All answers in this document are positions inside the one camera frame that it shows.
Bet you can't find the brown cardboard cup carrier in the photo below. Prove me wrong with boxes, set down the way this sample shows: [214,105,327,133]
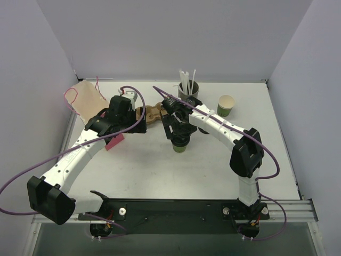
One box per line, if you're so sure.
[145,102,167,124]

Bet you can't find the grey cylindrical straw holder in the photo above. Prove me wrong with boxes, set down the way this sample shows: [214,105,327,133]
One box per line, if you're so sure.
[178,80,199,100]

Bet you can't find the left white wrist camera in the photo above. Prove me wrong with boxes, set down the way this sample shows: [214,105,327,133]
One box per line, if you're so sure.
[118,89,137,103]

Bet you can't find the black plastic cup lid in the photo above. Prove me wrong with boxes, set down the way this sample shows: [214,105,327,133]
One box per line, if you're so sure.
[198,128,210,134]
[171,136,190,147]

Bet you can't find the brown paper takeout bag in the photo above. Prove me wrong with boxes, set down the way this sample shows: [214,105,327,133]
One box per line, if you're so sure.
[64,80,109,125]

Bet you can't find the green paper coffee cup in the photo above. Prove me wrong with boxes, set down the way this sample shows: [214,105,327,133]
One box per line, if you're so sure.
[172,143,188,153]
[217,95,235,117]

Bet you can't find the aluminium frame rail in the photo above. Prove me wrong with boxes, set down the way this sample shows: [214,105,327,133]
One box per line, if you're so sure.
[32,198,319,224]

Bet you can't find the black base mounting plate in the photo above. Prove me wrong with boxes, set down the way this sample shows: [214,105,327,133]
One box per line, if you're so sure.
[78,198,270,235]

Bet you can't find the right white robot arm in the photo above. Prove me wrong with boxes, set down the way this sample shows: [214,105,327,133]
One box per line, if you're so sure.
[161,97,264,206]

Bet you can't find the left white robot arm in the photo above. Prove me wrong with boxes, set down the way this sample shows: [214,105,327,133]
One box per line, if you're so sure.
[27,91,147,225]

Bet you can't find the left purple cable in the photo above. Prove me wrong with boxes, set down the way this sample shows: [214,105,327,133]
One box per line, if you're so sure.
[0,85,146,215]

